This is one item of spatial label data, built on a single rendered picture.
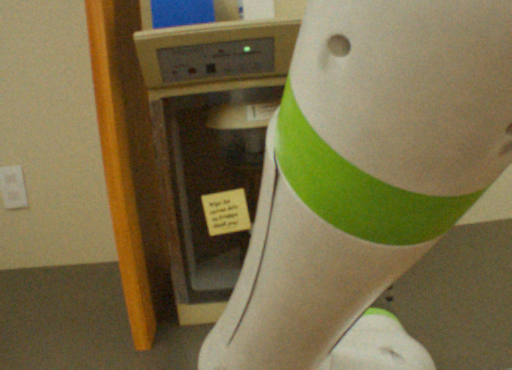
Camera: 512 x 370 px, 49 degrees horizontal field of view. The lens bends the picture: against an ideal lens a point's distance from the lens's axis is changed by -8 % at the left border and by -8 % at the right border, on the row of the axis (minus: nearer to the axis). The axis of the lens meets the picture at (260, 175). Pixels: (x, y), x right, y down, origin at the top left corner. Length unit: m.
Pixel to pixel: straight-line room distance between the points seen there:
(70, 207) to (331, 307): 1.31
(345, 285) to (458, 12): 0.18
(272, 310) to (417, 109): 0.21
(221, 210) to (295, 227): 0.80
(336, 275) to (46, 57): 1.32
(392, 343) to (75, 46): 1.18
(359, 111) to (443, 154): 0.04
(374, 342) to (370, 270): 0.26
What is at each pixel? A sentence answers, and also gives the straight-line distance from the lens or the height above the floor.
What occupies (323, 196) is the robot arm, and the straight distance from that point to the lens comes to 0.28.
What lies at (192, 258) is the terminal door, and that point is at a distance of 1.14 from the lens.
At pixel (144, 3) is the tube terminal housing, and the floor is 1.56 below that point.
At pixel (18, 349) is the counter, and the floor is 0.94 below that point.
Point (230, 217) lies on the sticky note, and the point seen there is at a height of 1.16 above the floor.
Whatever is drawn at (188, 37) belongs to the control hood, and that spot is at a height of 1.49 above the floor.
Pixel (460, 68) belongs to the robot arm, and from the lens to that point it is 0.21.
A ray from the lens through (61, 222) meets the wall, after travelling 1.64.
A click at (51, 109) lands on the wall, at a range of 1.58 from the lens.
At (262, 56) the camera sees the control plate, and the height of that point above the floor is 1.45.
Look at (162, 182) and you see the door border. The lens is 1.10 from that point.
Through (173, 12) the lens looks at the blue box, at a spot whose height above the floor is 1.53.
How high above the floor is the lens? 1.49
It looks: 14 degrees down
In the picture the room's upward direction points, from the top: 5 degrees counter-clockwise
